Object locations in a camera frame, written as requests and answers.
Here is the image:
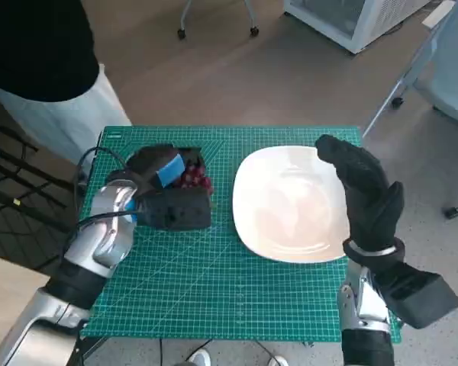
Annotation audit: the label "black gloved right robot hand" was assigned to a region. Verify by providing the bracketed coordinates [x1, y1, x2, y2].
[314, 133, 405, 252]

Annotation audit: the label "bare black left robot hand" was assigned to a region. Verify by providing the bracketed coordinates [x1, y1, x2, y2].
[126, 143, 204, 190]

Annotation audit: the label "red toy grapes with leaf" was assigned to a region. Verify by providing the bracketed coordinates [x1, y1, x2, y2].
[173, 162, 214, 197]

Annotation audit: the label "white square plate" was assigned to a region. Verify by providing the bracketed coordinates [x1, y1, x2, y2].
[231, 144, 351, 263]

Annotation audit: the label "black metal rack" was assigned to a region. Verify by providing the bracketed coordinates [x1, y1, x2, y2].
[0, 117, 89, 264]

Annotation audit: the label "chair base with casters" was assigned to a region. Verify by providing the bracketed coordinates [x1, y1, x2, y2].
[176, 0, 260, 40]

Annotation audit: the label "green cutting mat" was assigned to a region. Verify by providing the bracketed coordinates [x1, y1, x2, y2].
[79, 125, 404, 342]

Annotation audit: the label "light blue mesh chair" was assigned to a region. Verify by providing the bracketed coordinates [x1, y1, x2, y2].
[360, 0, 458, 220]

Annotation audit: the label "person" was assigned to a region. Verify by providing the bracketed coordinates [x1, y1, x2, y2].
[0, 0, 133, 169]

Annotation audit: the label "white cabinet with glass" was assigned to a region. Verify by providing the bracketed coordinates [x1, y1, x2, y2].
[283, 0, 432, 56]

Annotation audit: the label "light wooden desk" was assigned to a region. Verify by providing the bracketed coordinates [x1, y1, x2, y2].
[0, 251, 58, 336]

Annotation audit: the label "beige cardboard piece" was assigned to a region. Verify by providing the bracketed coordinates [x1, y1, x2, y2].
[421, 2, 454, 28]

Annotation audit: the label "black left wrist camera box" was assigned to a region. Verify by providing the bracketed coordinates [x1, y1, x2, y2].
[135, 187, 211, 230]

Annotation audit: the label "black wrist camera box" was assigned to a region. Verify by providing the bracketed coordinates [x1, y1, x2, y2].
[379, 261, 458, 329]
[135, 187, 211, 230]

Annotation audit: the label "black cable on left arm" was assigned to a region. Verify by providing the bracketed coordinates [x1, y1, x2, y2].
[73, 146, 140, 232]

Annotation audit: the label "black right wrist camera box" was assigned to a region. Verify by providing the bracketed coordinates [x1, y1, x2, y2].
[379, 261, 458, 329]

